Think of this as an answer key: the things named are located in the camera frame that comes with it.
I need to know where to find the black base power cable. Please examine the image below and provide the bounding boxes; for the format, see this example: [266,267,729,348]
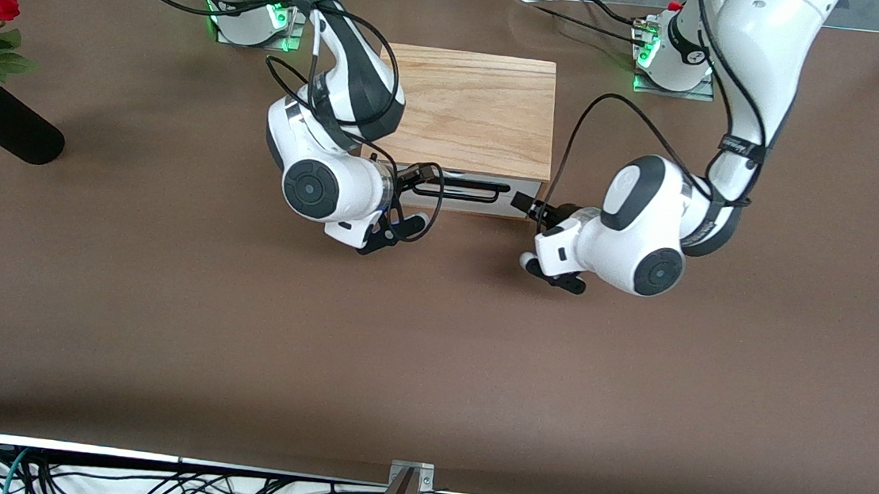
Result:
[506,0,656,50]

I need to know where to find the teal cable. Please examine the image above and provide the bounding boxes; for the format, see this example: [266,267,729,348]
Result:
[0,446,31,494]

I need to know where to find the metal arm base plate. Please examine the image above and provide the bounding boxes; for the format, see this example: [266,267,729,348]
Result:
[631,67,717,103]
[214,1,311,54]

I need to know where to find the tangled black floor cables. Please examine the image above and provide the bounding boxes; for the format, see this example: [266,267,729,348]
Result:
[0,404,392,494]

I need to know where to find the brown table cover sheet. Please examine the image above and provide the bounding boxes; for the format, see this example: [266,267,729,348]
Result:
[0,0,879,494]

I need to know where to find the light wooden drawer cabinet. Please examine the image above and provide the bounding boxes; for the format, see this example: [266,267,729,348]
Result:
[357,41,563,203]

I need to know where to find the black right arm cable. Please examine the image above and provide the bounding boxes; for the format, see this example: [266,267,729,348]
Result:
[81,0,463,246]

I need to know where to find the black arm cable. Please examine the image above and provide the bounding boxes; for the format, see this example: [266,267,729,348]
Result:
[535,0,782,254]
[81,0,463,246]

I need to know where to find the wooden drawer with white front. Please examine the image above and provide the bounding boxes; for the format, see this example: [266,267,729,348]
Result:
[392,165,547,222]

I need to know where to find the black cylindrical vase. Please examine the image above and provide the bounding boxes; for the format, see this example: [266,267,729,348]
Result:
[0,80,71,168]

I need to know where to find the black wire drawer handle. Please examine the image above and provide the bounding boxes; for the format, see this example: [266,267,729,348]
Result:
[411,174,512,207]

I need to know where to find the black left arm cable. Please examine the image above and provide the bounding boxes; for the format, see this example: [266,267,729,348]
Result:
[535,0,782,254]

